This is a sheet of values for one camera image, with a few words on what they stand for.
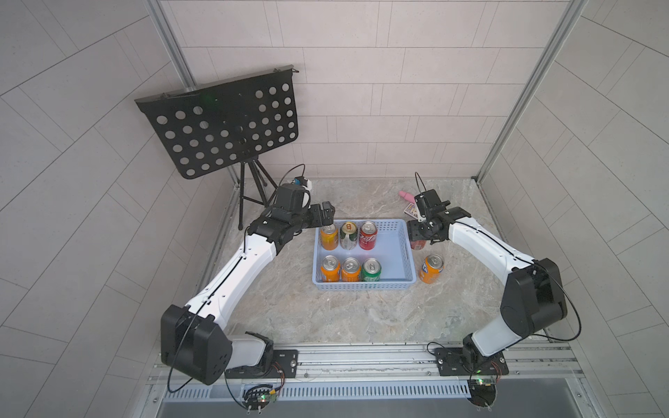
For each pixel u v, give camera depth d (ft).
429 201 2.23
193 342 1.24
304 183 2.27
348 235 2.85
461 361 2.32
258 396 2.25
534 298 1.42
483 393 2.27
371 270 2.58
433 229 2.04
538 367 2.33
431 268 2.63
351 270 2.59
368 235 2.89
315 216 2.23
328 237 2.90
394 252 3.07
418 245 2.90
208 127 2.24
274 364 2.29
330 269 2.62
